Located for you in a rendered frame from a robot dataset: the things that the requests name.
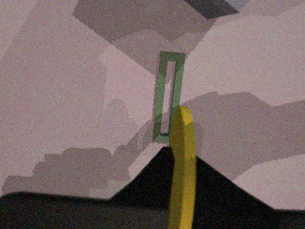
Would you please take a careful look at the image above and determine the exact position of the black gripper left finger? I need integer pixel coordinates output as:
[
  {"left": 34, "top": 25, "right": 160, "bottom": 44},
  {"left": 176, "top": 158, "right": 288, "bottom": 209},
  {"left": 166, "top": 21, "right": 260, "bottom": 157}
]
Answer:
[{"left": 0, "top": 146, "right": 174, "bottom": 229}]

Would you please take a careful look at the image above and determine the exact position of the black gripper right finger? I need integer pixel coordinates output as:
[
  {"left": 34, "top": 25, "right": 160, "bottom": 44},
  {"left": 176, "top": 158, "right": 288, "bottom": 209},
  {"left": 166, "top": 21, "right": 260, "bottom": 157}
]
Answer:
[{"left": 191, "top": 156, "right": 305, "bottom": 229}]

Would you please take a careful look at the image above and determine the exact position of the dark green rectangular frame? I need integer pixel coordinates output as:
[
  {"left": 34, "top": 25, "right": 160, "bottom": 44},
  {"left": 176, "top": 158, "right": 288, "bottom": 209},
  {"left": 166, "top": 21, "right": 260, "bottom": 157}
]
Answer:
[{"left": 152, "top": 51, "right": 186, "bottom": 143}]

